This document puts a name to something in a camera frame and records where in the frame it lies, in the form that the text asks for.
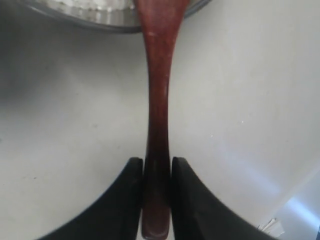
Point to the steel bowl with rice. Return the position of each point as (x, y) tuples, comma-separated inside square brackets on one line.
[(117, 16)]

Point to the dark red wooden spoon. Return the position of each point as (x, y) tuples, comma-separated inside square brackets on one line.
[(159, 48)]

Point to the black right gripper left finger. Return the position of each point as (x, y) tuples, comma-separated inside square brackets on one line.
[(114, 216)]

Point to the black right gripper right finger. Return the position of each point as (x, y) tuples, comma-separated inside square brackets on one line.
[(198, 215)]

